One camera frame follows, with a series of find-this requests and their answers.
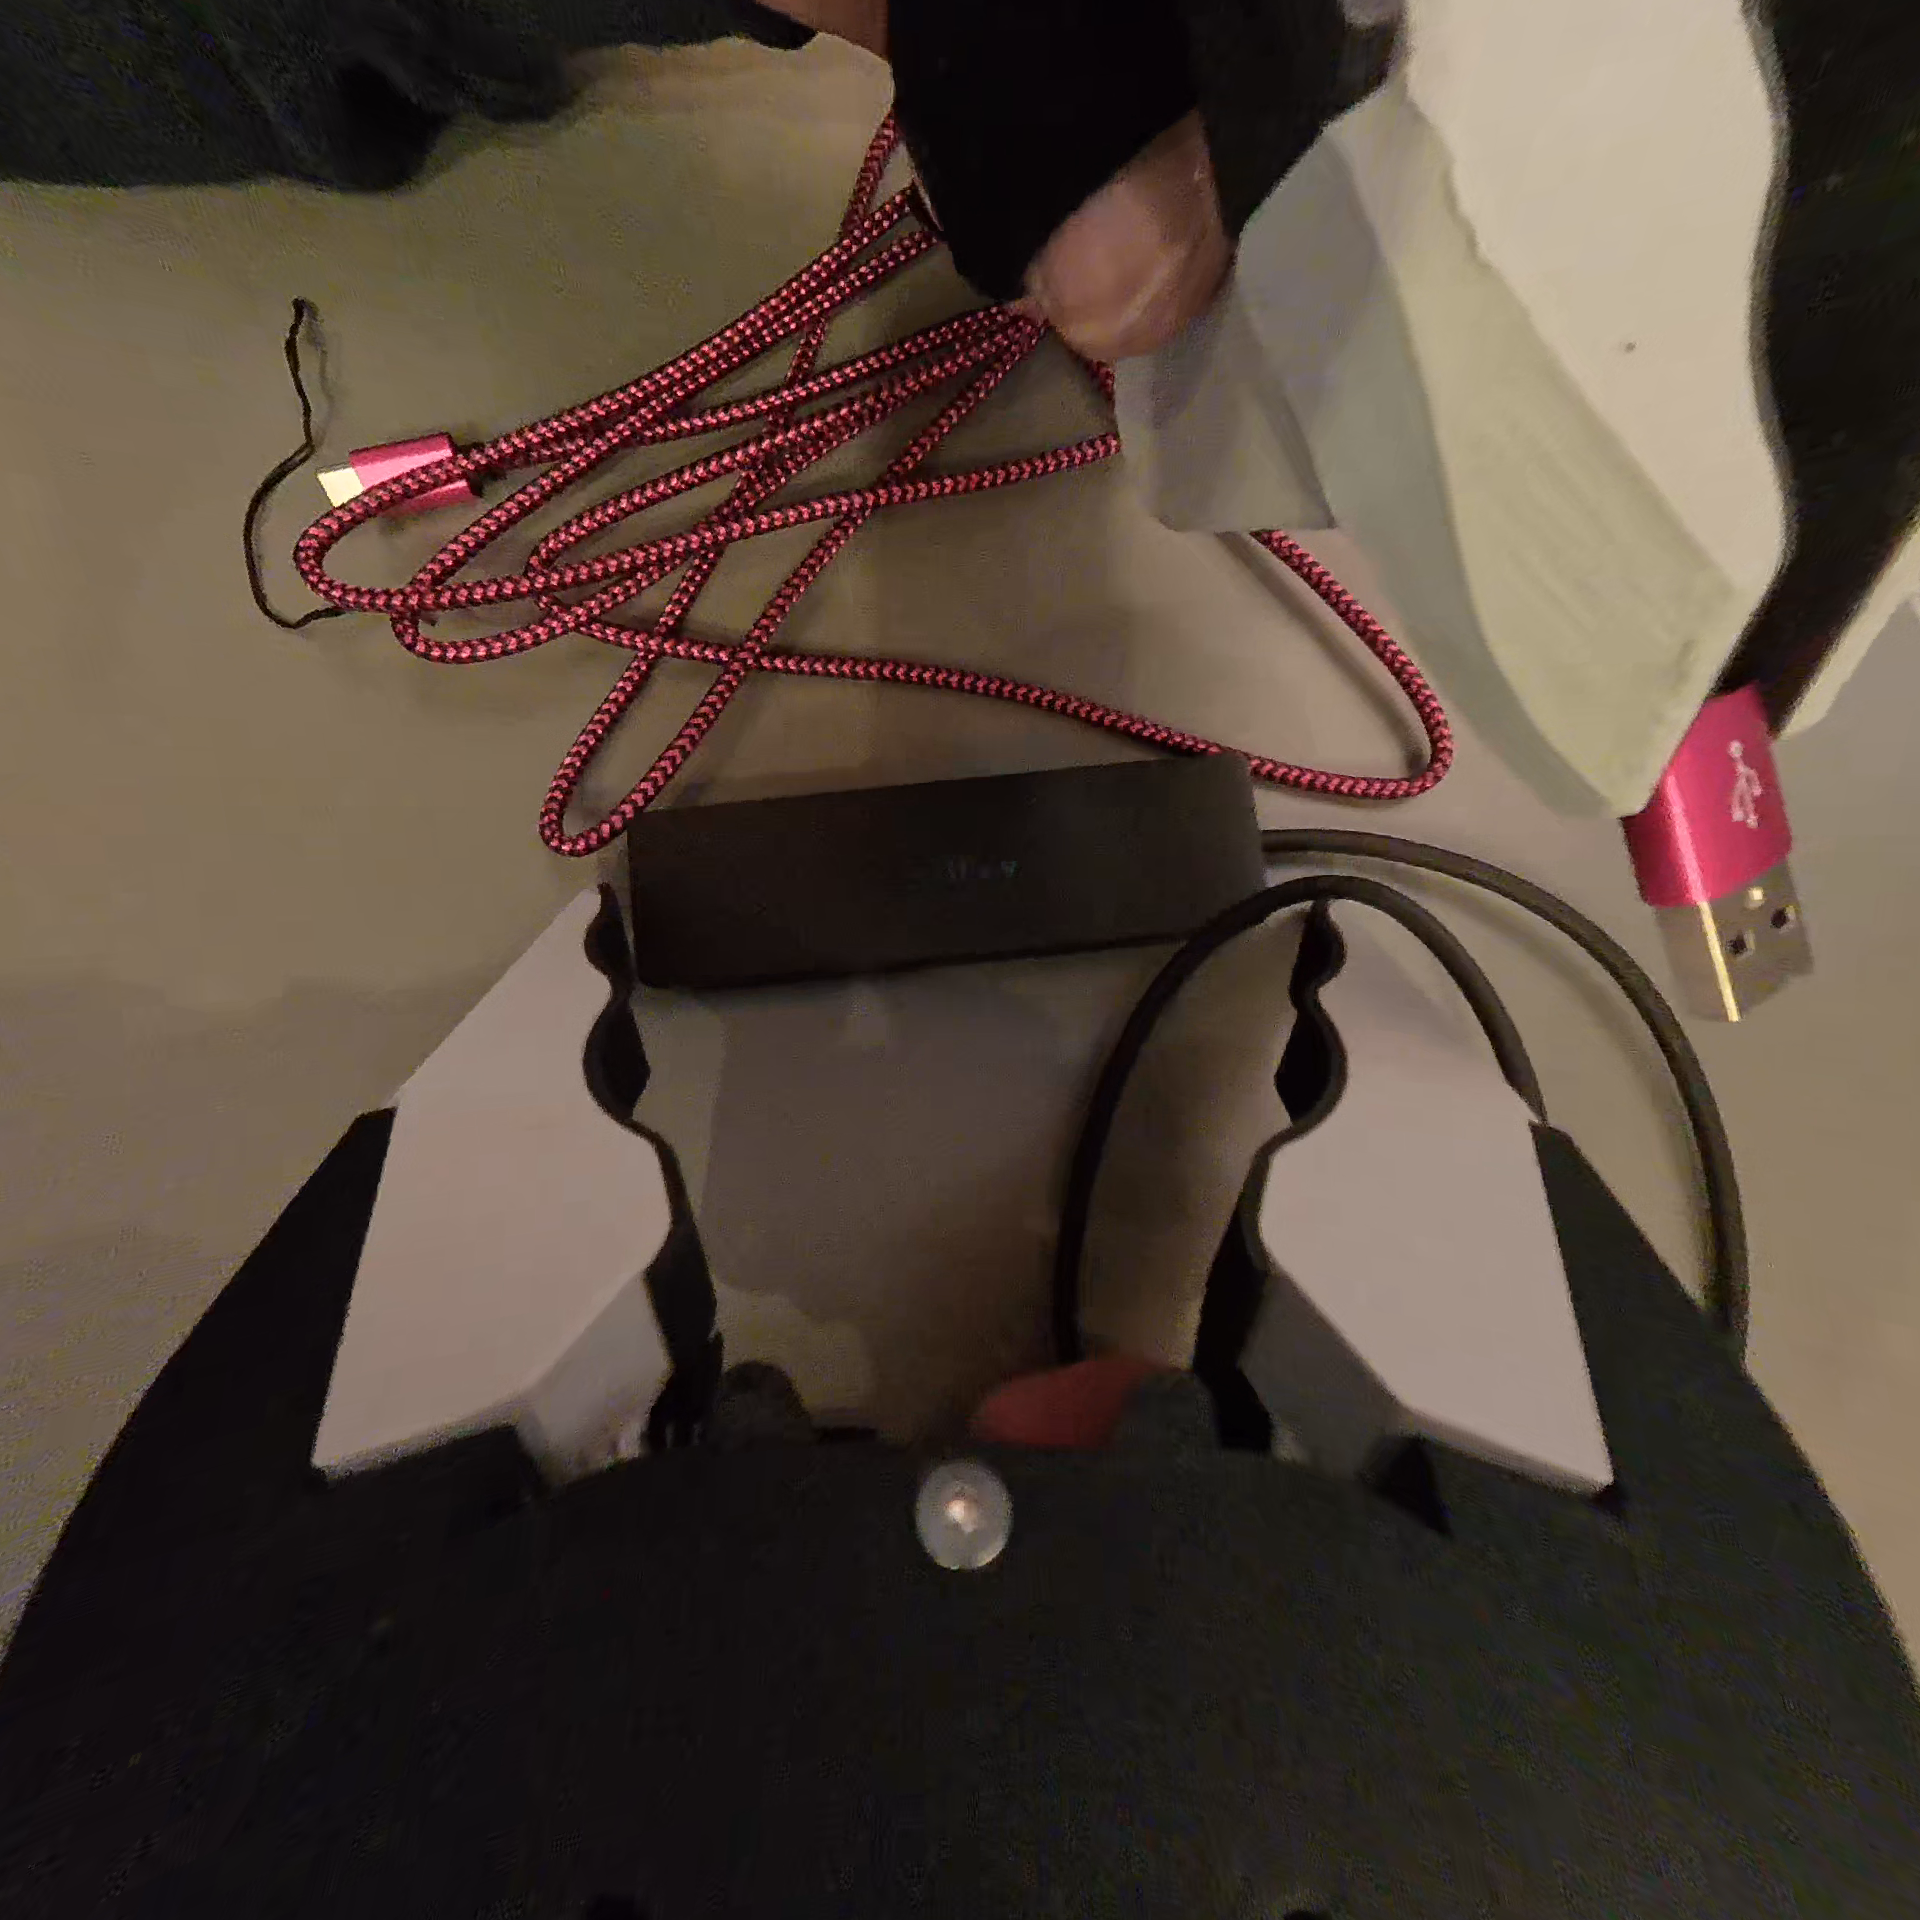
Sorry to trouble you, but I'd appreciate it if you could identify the red braided usb cable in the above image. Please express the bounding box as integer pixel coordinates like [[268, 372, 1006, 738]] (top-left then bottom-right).
[[294, 111, 1817, 1023]]

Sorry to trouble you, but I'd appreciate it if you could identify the black hub cable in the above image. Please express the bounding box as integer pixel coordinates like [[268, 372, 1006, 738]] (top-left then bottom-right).
[[1050, 826, 1754, 1369]]

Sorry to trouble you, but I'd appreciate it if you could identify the person's left hand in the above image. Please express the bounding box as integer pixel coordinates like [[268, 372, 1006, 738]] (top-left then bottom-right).
[[1031, 111, 1241, 360]]

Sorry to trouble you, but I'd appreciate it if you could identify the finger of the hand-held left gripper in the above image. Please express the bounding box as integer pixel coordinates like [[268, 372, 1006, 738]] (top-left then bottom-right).
[[1746, 0, 1920, 741], [1118, 0, 1801, 818]]

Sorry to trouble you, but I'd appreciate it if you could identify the black usb hub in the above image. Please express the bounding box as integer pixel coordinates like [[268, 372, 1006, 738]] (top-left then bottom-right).
[[626, 756, 1265, 991]]

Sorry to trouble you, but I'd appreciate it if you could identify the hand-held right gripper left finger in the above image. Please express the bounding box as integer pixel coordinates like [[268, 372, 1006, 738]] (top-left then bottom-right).
[[312, 885, 723, 1487]]

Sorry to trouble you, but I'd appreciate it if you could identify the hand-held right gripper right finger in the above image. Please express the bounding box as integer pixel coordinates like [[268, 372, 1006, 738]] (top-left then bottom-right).
[[1192, 901, 1614, 1494]]

